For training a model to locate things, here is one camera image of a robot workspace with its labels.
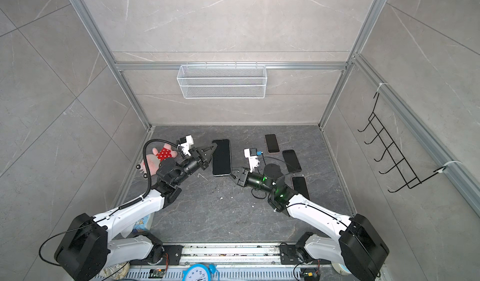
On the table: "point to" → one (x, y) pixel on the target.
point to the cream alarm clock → (339, 266)
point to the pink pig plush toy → (154, 159)
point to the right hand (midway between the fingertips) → (227, 172)
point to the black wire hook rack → (406, 173)
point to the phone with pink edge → (272, 143)
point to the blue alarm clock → (200, 272)
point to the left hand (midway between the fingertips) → (219, 144)
